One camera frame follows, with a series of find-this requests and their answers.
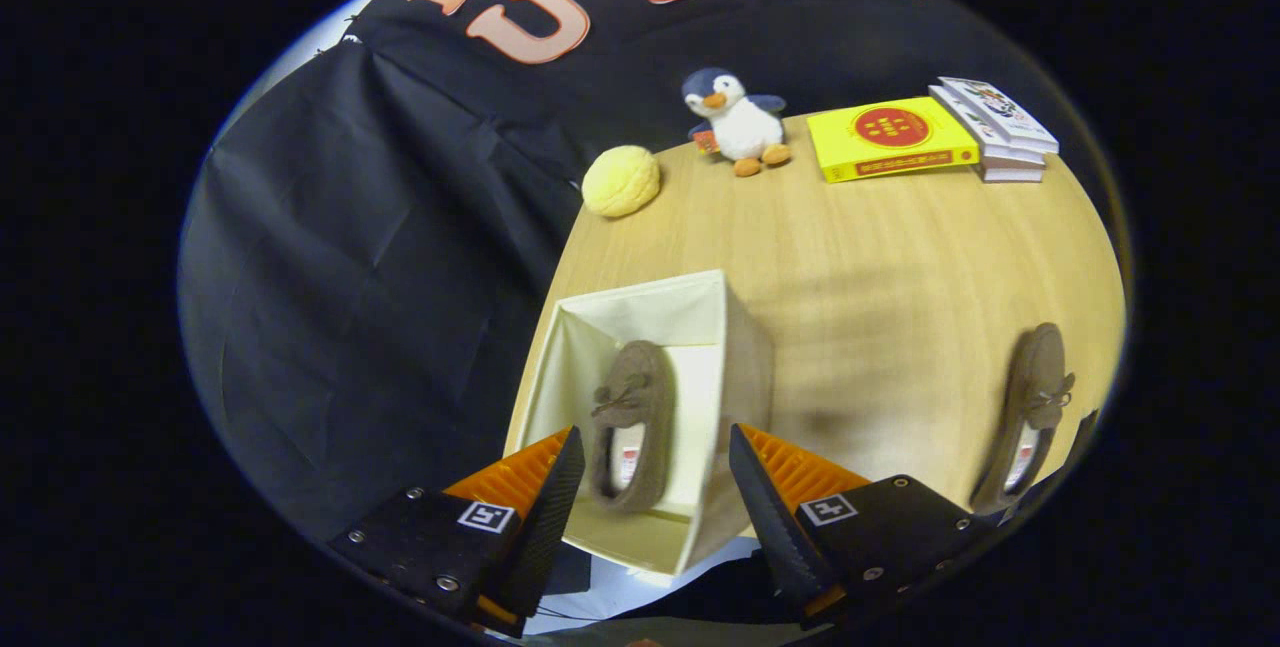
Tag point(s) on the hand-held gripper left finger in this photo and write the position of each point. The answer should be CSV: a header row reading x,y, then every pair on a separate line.
x,y
550,527

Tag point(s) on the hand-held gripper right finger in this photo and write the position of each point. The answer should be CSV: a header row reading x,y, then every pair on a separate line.
x,y
765,527

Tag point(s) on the cream fabric storage box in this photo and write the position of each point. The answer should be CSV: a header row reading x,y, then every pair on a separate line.
x,y
735,367

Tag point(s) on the brown shoe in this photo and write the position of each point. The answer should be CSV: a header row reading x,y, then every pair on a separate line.
x,y
1035,367
645,377

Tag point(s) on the person's dark clothing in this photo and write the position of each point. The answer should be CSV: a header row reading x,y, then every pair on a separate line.
x,y
730,587

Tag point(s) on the yellow round plush ball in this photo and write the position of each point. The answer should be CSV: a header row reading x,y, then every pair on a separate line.
x,y
620,182

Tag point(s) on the penguin plush toy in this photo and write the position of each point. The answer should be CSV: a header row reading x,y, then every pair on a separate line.
x,y
745,127

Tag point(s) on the yellow book with red circle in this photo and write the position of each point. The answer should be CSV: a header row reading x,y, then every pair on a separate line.
x,y
880,142

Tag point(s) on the illustrated white book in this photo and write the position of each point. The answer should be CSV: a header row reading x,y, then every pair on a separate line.
x,y
1000,112

